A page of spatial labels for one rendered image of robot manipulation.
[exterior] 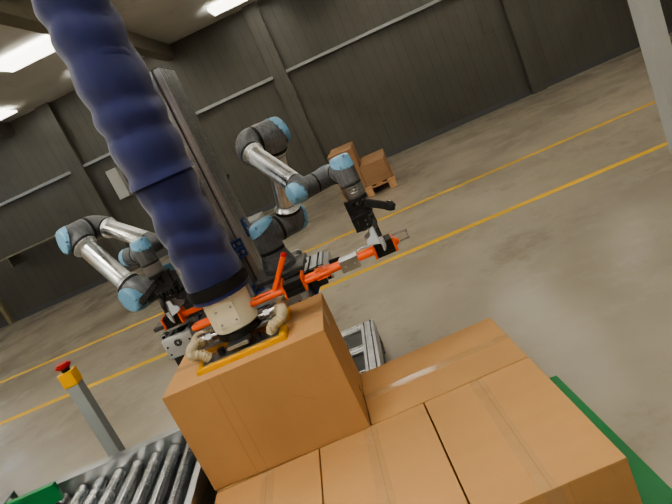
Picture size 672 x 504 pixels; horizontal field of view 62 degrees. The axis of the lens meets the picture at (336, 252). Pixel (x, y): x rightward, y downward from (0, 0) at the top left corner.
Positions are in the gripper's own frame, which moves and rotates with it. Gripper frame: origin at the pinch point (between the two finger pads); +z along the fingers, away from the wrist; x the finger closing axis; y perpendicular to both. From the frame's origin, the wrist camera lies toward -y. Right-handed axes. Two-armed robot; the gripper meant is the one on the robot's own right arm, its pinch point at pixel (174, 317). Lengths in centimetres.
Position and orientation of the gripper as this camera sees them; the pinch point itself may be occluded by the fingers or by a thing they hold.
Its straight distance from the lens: 243.0
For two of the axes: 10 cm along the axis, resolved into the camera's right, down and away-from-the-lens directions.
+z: 4.1, 8.8, 2.4
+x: -0.4, -2.4, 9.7
